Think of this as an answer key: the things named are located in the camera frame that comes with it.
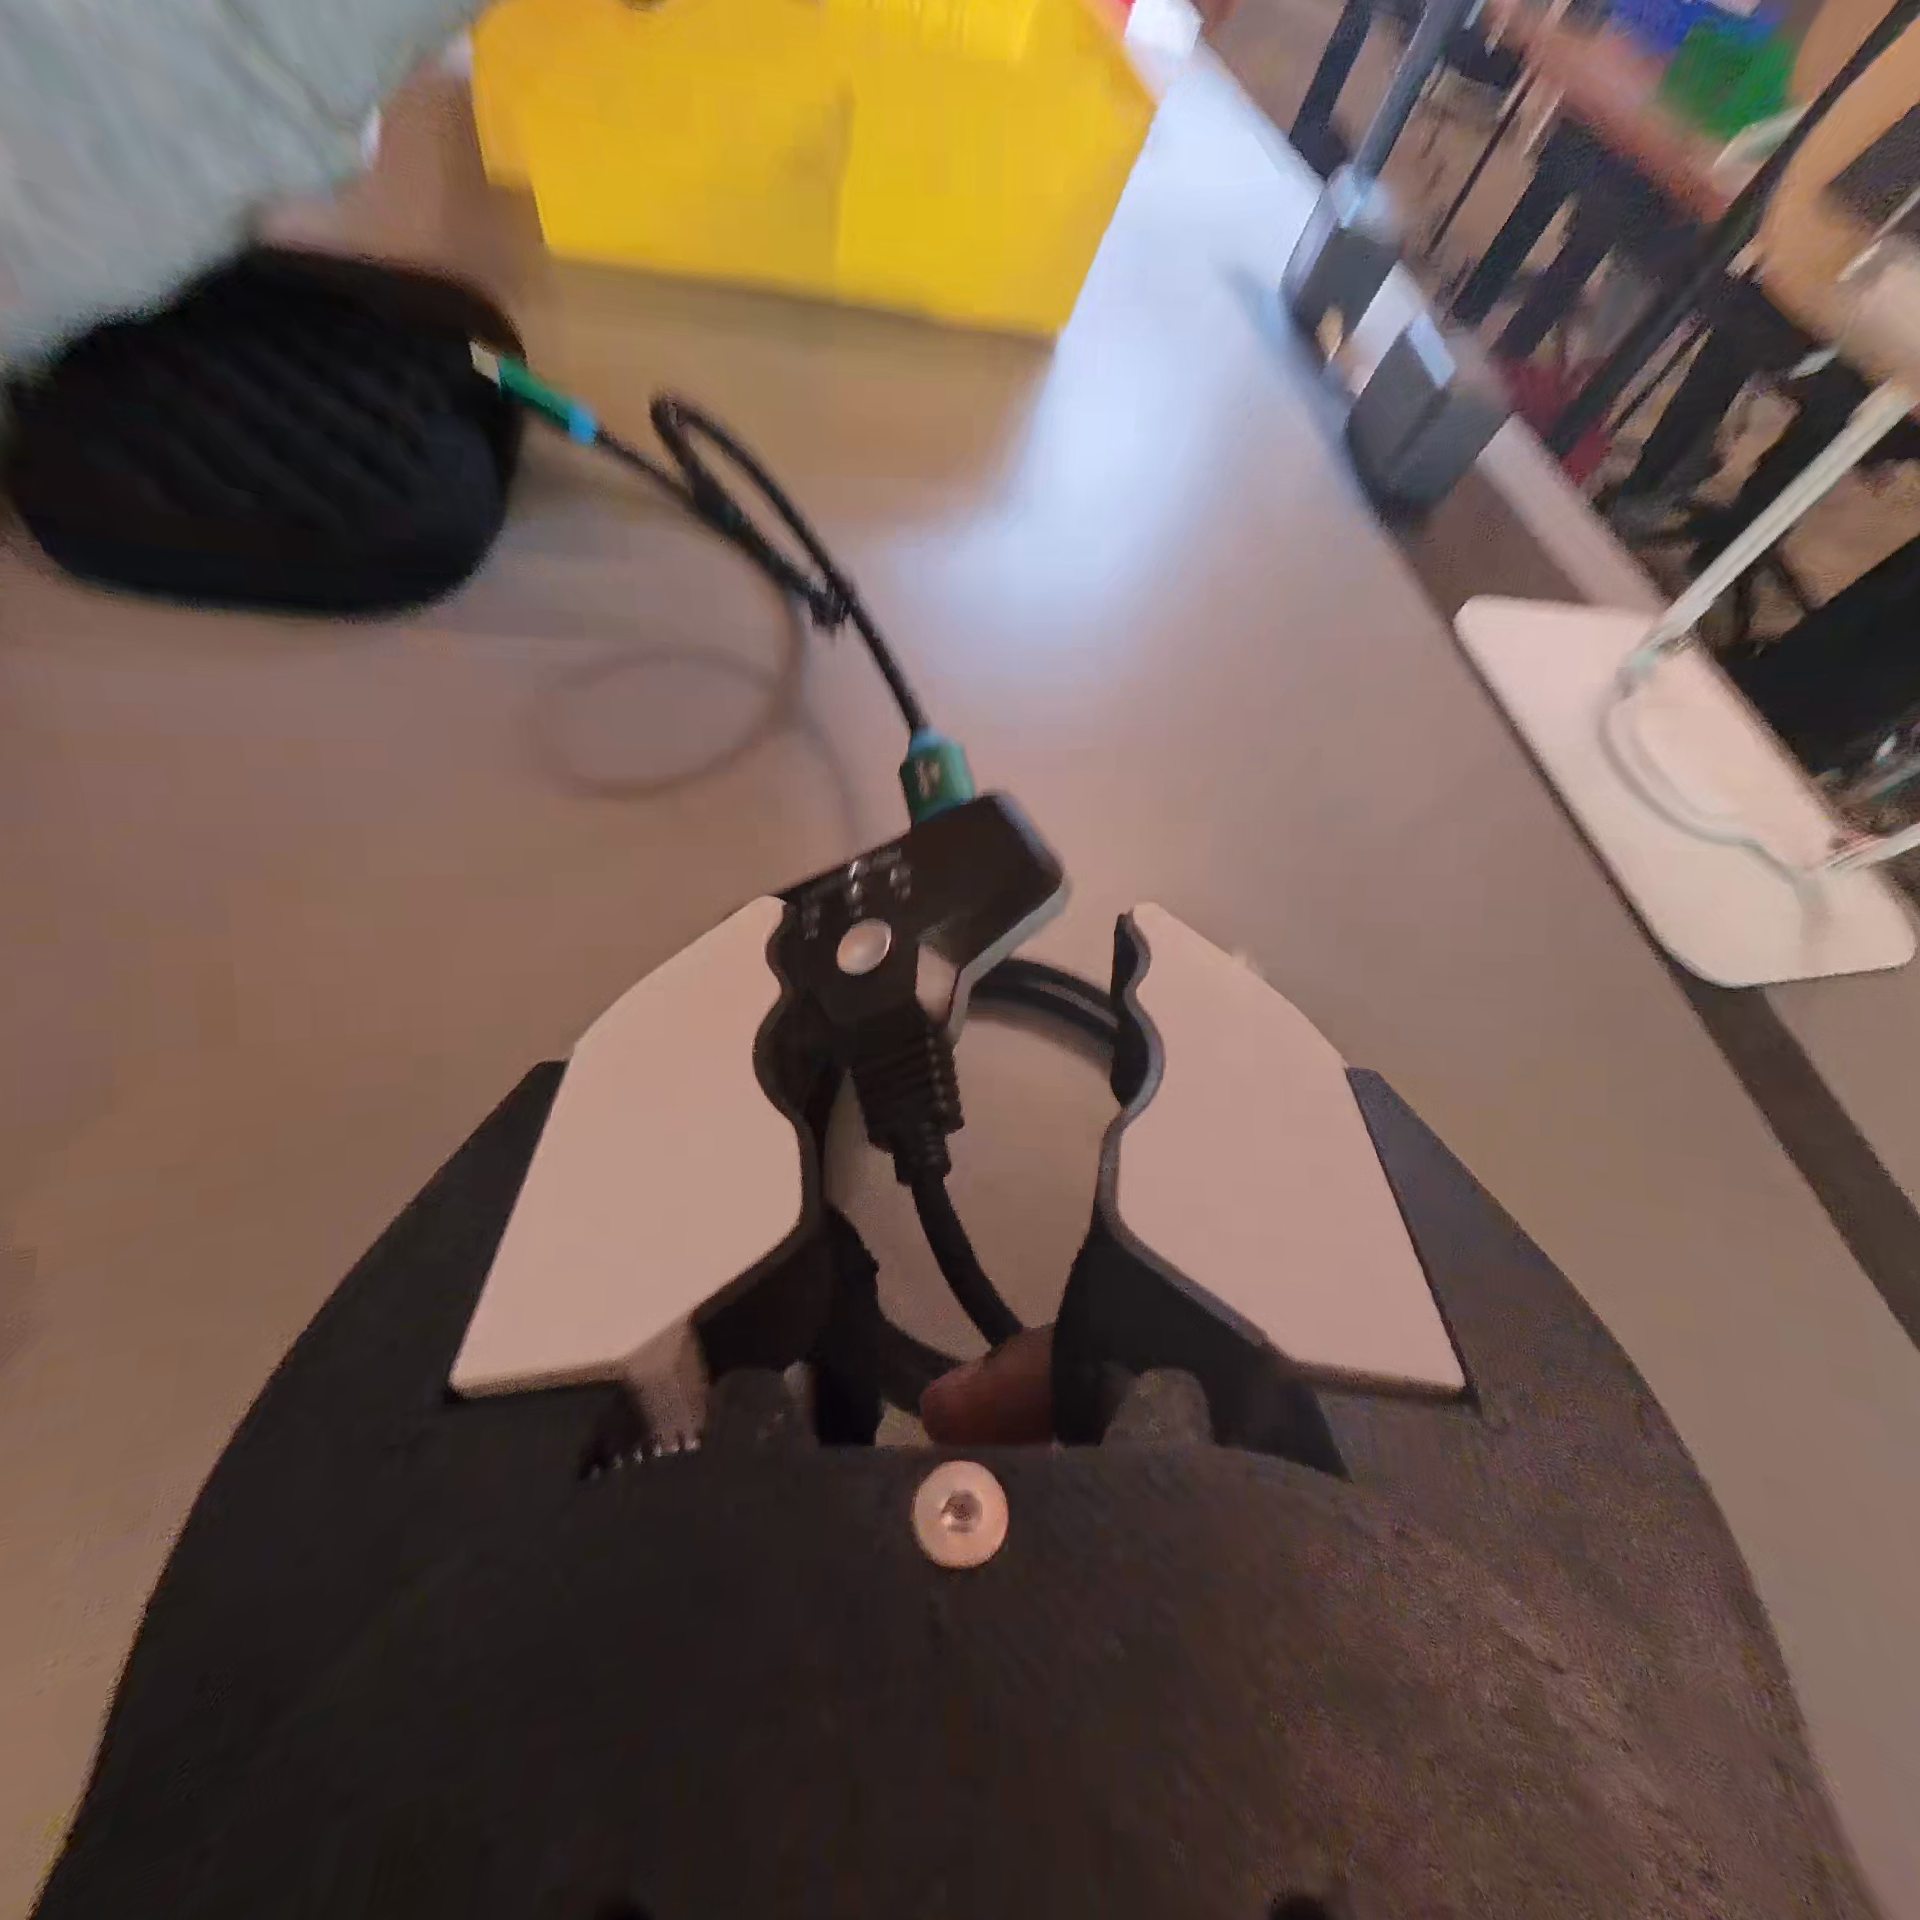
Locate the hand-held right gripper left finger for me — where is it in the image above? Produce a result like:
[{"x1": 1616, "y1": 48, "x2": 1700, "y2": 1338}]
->
[{"x1": 450, "y1": 895, "x2": 831, "y2": 1401}]

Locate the green plastic bin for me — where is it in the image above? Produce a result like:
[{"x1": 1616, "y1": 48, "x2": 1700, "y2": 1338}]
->
[{"x1": 1665, "y1": 23, "x2": 1801, "y2": 143}]

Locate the black hdmi switch box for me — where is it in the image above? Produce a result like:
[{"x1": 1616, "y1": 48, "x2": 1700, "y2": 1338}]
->
[{"x1": 756, "y1": 795, "x2": 1146, "y2": 1353}]

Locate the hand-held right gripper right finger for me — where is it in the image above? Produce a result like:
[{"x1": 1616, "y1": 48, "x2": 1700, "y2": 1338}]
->
[{"x1": 1099, "y1": 903, "x2": 1467, "y2": 1401}]

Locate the white stand with clear rod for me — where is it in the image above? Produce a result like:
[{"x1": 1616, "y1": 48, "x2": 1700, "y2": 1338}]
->
[{"x1": 1457, "y1": 223, "x2": 1920, "y2": 989}]

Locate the black board with wooden frame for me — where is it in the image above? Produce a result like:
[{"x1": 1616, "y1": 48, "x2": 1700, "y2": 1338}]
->
[{"x1": 1747, "y1": 58, "x2": 1920, "y2": 353}]

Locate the person's left forearm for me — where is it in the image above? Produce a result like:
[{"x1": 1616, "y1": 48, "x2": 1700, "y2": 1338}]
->
[{"x1": 0, "y1": 0, "x2": 489, "y2": 368}]

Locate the black tripod stand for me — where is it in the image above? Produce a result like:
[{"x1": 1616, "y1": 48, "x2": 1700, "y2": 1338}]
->
[{"x1": 1546, "y1": 0, "x2": 1920, "y2": 453}]

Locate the black braided hdmi cable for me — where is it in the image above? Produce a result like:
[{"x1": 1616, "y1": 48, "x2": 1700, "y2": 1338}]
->
[{"x1": 468, "y1": 342, "x2": 986, "y2": 826}]

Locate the black light stand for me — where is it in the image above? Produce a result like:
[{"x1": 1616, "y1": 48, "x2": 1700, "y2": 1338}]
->
[{"x1": 1289, "y1": 0, "x2": 1479, "y2": 183}]

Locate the yellow plastic bin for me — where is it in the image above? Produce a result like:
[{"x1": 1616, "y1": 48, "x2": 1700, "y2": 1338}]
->
[{"x1": 471, "y1": 0, "x2": 1161, "y2": 336}]

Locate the person's right hand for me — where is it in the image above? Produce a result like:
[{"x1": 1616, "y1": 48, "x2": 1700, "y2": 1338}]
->
[{"x1": 919, "y1": 1335, "x2": 1056, "y2": 1445}]

